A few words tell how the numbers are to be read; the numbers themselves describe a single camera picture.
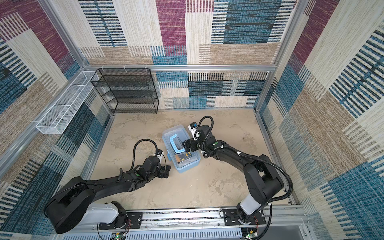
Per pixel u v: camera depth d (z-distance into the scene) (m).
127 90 1.11
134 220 0.74
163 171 0.81
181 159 0.84
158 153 0.78
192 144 0.78
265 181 0.45
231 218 0.73
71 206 0.42
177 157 0.85
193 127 0.78
